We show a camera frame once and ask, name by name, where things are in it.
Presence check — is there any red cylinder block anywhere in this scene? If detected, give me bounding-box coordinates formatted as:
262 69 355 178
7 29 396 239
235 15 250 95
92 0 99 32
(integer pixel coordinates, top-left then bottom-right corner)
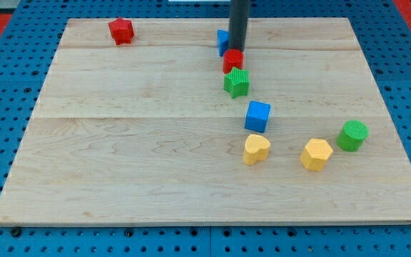
222 49 244 74

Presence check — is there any red star block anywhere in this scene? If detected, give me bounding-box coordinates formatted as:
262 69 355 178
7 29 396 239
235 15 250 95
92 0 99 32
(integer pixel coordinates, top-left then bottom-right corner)
108 17 135 45

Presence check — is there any yellow hexagon block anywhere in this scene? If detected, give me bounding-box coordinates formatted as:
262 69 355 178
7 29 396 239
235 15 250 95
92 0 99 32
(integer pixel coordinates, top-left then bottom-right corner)
300 138 333 171

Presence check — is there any yellow heart block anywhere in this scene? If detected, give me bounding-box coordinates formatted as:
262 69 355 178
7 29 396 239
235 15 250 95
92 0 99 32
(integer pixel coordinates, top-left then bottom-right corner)
243 134 271 166

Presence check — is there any green cylinder block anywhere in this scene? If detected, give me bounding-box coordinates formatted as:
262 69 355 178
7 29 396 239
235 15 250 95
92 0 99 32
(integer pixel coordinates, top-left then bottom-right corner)
336 120 369 152

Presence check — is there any blue triangle block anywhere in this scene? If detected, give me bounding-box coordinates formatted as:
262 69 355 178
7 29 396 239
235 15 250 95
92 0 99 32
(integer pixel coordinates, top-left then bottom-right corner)
217 29 229 57

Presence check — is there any blue cube block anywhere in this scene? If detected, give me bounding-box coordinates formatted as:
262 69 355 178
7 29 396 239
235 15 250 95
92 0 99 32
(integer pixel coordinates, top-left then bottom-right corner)
244 101 270 133

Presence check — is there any black cylindrical robot arm stick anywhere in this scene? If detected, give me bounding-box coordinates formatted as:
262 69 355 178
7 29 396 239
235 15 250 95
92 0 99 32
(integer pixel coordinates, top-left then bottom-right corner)
228 0 250 52

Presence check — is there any light wooden board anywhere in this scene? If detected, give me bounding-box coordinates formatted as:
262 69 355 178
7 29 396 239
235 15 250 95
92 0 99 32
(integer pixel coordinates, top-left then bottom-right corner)
0 18 411 227

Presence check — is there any green star block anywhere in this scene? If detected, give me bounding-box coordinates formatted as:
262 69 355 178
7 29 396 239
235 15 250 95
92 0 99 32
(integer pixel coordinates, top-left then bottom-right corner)
223 67 250 99

